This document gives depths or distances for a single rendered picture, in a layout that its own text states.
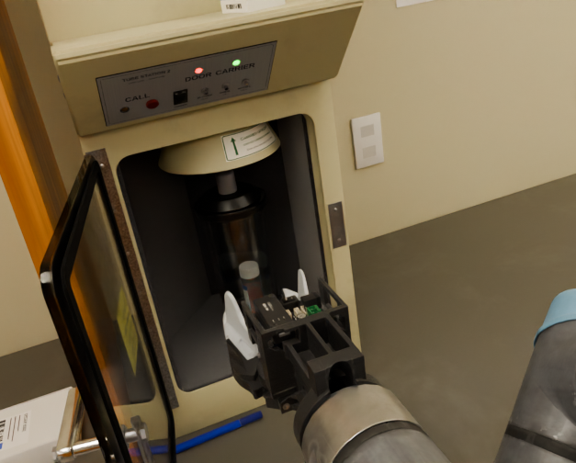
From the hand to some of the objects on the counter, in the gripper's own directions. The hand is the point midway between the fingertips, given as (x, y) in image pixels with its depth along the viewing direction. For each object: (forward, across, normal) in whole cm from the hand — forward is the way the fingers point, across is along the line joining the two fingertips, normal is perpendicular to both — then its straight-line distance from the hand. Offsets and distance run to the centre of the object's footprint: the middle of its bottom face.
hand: (261, 311), depth 59 cm
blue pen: (+19, +5, +31) cm, 37 cm away
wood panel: (+37, +19, +31) cm, 52 cm away
